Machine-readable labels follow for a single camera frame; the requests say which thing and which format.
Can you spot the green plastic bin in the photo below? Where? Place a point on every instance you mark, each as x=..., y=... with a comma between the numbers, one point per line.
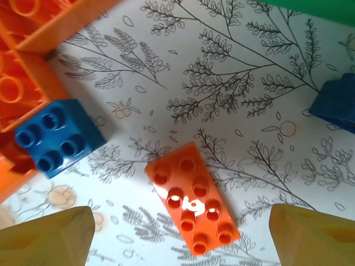
x=319, y=8

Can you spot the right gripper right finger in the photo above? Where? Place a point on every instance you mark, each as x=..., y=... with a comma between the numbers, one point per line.
x=319, y=243

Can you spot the blue lego brick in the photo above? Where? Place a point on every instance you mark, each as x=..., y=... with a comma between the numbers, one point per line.
x=61, y=138
x=335, y=102

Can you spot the long orange lego brick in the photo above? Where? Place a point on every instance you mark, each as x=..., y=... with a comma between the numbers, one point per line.
x=191, y=199

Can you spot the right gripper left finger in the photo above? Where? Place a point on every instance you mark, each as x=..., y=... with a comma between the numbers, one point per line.
x=41, y=243

